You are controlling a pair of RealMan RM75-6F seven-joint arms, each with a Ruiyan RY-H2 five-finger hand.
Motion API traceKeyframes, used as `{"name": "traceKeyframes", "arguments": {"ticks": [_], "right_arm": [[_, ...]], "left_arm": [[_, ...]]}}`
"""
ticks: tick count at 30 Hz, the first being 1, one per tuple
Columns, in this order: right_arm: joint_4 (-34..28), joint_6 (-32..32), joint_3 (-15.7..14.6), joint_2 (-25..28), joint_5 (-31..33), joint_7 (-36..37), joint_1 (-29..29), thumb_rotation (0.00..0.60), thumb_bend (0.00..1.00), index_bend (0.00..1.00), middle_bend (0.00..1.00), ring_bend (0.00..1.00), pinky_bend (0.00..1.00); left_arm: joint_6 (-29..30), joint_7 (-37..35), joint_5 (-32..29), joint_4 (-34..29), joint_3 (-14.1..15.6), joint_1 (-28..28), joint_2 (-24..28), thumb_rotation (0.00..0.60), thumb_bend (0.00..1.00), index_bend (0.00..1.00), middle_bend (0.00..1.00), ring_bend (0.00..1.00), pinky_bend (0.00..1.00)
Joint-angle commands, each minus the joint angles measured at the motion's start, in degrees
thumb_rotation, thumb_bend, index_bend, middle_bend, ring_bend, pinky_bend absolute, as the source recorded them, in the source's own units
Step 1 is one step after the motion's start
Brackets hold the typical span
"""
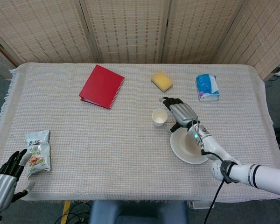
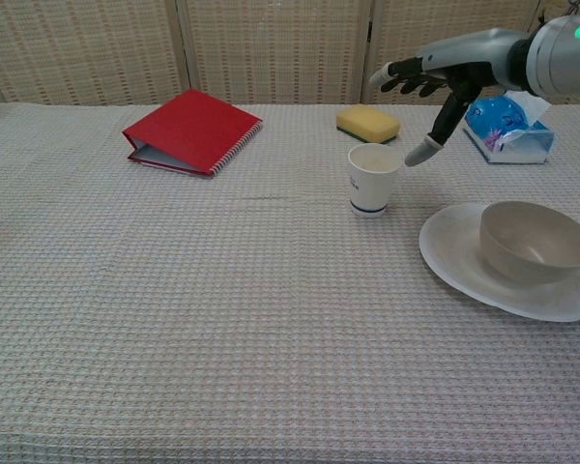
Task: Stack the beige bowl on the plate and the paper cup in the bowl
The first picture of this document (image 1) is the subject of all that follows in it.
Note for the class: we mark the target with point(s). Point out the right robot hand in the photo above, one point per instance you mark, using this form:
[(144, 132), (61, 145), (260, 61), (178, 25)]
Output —
[(183, 113)]

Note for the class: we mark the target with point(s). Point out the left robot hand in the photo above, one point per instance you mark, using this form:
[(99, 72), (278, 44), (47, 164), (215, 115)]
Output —
[(2, 186)]

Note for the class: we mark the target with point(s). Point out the small white paper cup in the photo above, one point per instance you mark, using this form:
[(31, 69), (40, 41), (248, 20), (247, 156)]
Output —
[(159, 116)]

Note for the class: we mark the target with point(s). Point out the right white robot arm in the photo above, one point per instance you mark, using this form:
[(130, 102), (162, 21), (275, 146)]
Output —
[(263, 175)]

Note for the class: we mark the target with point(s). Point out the white plate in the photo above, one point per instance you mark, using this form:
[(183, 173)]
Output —
[(178, 148)]

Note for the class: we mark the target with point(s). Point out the blue tissue pack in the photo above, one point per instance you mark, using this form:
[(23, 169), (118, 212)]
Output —
[(205, 87)]

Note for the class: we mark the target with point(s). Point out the yellow sponge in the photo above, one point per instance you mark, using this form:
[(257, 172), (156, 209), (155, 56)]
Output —
[(161, 81)]

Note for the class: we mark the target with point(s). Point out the silver snack bag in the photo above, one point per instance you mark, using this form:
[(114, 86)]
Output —
[(38, 147)]

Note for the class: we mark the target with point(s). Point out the red spiral notebook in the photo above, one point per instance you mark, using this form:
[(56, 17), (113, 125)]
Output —
[(100, 86)]

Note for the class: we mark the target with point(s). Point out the beige woven tablecloth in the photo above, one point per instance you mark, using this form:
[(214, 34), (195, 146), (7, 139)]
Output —
[(95, 140)]

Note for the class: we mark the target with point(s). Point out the white box under table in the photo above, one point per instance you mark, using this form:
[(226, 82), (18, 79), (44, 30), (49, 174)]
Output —
[(199, 204)]

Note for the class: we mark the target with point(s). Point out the woven folding screen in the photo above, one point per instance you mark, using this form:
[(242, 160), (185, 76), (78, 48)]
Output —
[(135, 28)]

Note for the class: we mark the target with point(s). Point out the blue chair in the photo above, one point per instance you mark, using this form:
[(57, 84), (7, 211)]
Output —
[(137, 213)]

